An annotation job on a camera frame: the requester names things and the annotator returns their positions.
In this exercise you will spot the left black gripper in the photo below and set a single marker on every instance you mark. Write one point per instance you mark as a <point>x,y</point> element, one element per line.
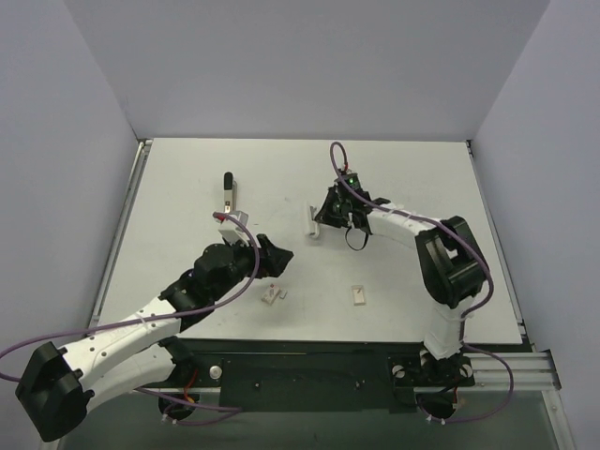
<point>264,258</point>

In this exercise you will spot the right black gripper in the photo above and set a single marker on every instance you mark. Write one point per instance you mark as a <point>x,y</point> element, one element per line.
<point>329,212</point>

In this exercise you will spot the white staple box sleeve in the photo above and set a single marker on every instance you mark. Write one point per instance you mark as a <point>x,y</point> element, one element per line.
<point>311,228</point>

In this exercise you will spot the small cardboard tray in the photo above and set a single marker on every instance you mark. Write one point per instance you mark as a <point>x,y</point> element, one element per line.
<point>358,295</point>

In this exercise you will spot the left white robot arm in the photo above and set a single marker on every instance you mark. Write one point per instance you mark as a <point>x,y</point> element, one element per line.
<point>60,386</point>

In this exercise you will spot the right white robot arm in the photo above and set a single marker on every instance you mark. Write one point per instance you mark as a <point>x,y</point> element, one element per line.
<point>452,266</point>

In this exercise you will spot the printed staple box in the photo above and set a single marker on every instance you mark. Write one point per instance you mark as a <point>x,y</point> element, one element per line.
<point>271,294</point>

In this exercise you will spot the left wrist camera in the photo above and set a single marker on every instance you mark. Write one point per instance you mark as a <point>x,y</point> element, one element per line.
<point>232,227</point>

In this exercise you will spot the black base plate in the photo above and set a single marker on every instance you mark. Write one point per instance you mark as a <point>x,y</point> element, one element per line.
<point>292,377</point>

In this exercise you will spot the aluminium frame rail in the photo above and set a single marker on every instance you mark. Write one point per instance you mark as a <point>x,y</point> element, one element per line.
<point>532,371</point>

